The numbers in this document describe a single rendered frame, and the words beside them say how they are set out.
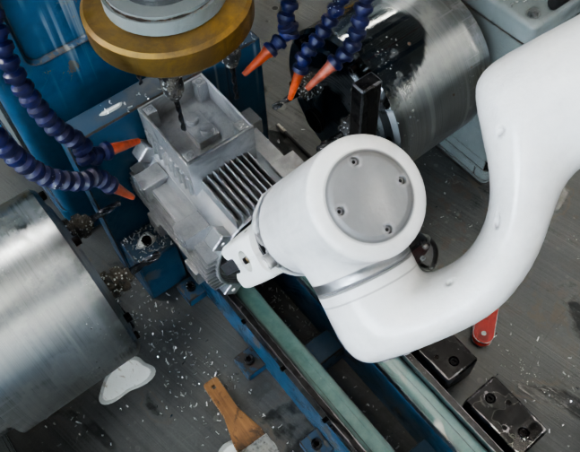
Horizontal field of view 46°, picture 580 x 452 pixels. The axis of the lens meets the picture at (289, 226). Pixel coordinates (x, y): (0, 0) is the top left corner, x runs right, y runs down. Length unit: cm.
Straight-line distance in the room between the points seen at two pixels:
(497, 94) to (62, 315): 52
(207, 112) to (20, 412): 43
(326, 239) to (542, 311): 76
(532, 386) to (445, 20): 55
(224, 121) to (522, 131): 54
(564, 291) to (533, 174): 75
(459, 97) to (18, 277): 62
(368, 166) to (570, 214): 86
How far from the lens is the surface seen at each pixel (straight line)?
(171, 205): 90
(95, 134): 90
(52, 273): 78
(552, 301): 117
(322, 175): 43
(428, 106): 95
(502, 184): 45
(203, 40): 69
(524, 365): 111
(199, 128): 89
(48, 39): 96
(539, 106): 44
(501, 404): 101
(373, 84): 76
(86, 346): 81
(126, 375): 110
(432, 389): 94
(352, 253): 43
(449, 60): 97
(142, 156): 94
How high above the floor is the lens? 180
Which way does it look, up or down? 58 degrees down
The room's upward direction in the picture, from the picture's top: 4 degrees counter-clockwise
